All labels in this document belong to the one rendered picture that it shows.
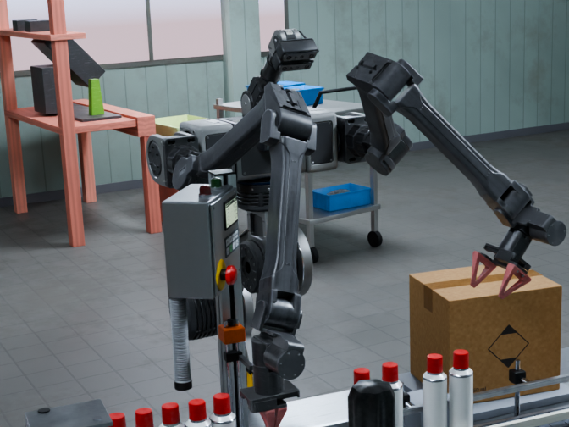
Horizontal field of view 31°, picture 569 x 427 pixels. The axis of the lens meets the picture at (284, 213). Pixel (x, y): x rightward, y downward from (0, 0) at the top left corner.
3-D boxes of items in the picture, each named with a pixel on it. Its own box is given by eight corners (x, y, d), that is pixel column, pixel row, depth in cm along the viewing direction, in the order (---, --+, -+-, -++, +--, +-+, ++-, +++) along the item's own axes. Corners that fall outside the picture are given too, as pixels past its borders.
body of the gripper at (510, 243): (510, 259, 226) (527, 231, 226) (481, 249, 234) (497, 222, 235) (527, 274, 229) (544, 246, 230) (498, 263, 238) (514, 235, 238)
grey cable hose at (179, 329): (177, 391, 206) (170, 291, 201) (172, 385, 209) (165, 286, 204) (194, 389, 207) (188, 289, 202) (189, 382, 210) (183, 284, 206)
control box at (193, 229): (167, 298, 197) (160, 202, 193) (195, 273, 213) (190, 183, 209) (218, 300, 195) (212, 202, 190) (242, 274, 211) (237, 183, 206)
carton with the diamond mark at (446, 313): (449, 407, 247) (449, 301, 241) (409, 373, 269) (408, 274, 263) (560, 389, 255) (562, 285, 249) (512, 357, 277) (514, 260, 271)
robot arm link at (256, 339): (272, 326, 198) (245, 331, 195) (290, 335, 192) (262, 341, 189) (274, 360, 199) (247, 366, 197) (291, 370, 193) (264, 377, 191)
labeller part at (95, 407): (33, 440, 172) (32, 435, 172) (24, 416, 182) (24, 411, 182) (113, 425, 177) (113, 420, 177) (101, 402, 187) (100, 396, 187)
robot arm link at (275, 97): (315, 80, 211) (273, 67, 206) (319, 137, 205) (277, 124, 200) (209, 175, 244) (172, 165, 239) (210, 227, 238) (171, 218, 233)
